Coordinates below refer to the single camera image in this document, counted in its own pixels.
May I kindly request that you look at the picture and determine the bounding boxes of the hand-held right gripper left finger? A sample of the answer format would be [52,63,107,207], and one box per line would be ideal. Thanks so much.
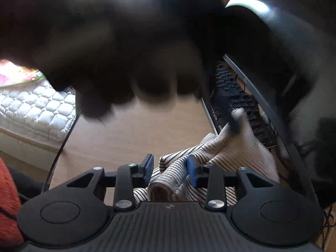
[67,154,154,211]

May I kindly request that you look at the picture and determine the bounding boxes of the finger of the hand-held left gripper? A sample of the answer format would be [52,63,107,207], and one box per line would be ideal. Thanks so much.
[227,108,248,135]

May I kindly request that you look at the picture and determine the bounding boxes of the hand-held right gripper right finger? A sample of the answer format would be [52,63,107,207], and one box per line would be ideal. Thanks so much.
[186,155,275,211]

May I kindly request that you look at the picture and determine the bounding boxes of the striped beige sweater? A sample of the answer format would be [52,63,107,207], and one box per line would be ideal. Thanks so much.
[133,108,280,207]

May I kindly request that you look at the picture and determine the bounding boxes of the person's left forearm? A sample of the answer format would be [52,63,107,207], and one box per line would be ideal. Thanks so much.
[0,0,111,67]

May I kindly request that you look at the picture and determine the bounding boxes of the person's left hand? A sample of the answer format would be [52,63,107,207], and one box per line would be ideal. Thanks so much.
[34,0,226,121]

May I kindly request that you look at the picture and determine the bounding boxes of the black keyboard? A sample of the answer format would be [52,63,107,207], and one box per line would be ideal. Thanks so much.
[202,60,279,148]

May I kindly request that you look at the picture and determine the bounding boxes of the curved black monitor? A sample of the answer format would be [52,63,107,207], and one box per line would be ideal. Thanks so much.
[223,0,336,208]

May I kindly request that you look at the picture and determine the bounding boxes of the white quilted mattress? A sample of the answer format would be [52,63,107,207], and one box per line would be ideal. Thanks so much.
[0,78,77,143]

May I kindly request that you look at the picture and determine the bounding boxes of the red fuzzy cloth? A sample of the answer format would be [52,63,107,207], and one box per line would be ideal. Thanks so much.
[0,157,25,245]

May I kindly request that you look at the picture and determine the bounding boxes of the colourful printed blanket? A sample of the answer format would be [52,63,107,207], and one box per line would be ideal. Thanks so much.
[0,59,46,89]

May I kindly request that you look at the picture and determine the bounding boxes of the thin black cable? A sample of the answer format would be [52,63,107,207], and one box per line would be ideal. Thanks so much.
[43,110,80,191]

